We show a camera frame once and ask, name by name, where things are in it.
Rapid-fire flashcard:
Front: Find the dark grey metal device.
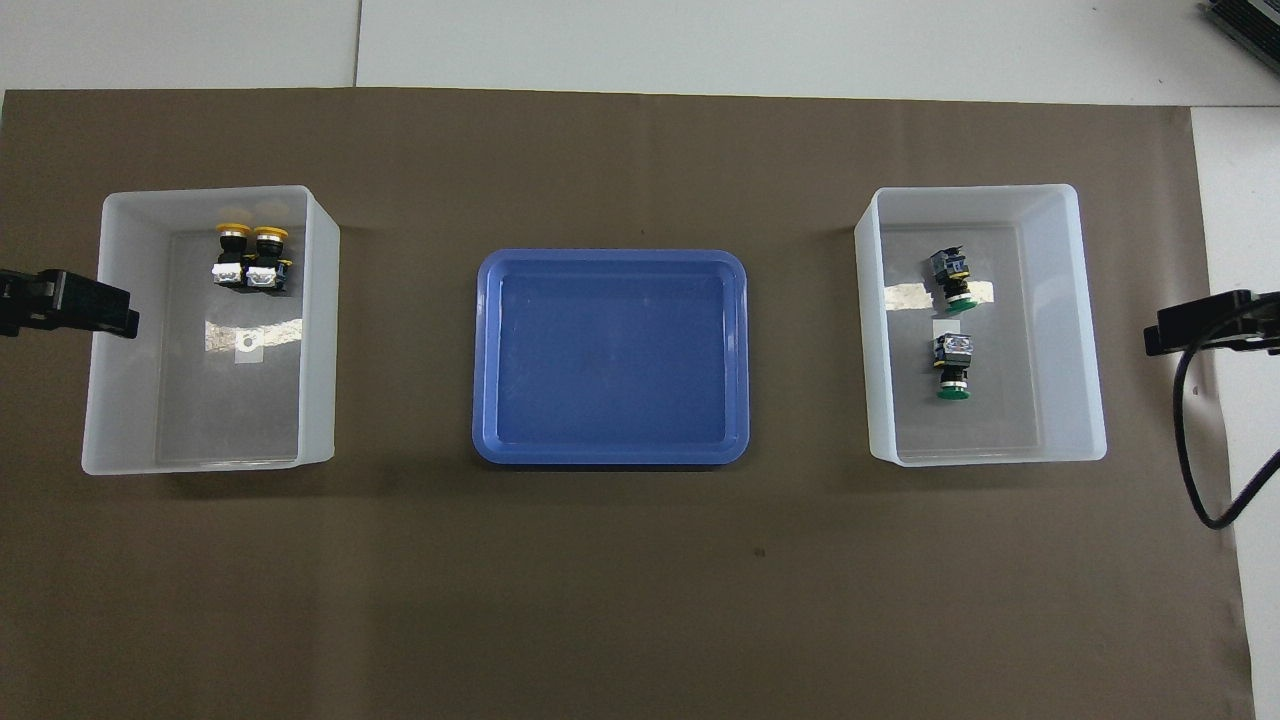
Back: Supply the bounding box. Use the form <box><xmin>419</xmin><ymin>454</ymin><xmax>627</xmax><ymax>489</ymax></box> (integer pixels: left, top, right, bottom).
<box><xmin>1203</xmin><ymin>0</ymin><xmax>1280</xmax><ymax>64</ymax></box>

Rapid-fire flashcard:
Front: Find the yellow push button switch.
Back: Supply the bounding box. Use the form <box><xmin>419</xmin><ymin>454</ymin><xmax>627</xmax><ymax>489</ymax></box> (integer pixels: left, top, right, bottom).
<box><xmin>212</xmin><ymin>221</ymin><xmax>251</xmax><ymax>289</ymax></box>
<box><xmin>245</xmin><ymin>226</ymin><xmax>294</xmax><ymax>295</ymax></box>

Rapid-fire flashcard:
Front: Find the brown paper table mat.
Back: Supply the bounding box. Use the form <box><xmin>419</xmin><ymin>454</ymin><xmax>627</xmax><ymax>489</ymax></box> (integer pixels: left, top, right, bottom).
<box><xmin>0</xmin><ymin>88</ymin><xmax>1256</xmax><ymax>720</ymax></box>

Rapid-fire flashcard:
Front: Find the green push button switch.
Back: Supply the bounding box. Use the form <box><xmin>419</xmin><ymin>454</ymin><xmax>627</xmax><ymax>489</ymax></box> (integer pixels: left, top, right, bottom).
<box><xmin>927</xmin><ymin>247</ymin><xmax>977</xmax><ymax>318</ymax></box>
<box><xmin>931</xmin><ymin>333</ymin><xmax>977</xmax><ymax>402</ymax></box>

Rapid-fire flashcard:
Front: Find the translucent white plastic box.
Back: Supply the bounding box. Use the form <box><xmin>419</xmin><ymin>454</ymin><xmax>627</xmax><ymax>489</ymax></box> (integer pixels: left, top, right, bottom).
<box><xmin>82</xmin><ymin>185</ymin><xmax>341</xmax><ymax>476</ymax></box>
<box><xmin>854</xmin><ymin>183</ymin><xmax>1108</xmax><ymax>468</ymax></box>

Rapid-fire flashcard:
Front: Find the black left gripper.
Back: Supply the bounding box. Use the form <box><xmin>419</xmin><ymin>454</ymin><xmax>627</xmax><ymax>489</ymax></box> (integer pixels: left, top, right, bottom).
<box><xmin>0</xmin><ymin>268</ymin><xmax>140</xmax><ymax>341</ymax></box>

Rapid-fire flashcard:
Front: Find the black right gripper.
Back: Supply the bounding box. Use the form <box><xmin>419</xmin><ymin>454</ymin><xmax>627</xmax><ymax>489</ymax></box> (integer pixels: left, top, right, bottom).
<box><xmin>1144</xmin><ymin>290</ymin><xmax>1280</xmax><ymax>358</ymax></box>

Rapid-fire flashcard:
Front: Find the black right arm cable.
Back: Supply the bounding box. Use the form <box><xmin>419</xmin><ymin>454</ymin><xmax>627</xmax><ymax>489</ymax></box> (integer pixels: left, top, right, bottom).
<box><xmin>1177</xmin><ymin>298</ymin><xmax>1280</xmax><ymax>530</ymax></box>

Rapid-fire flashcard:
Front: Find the blue plastic tray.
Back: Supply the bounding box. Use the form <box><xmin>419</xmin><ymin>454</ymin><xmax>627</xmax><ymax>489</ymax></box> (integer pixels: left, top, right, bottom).
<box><xmin>472</xmin><ymin>249</ymin><xmax>750</xmax><ymax>467</ymax></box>

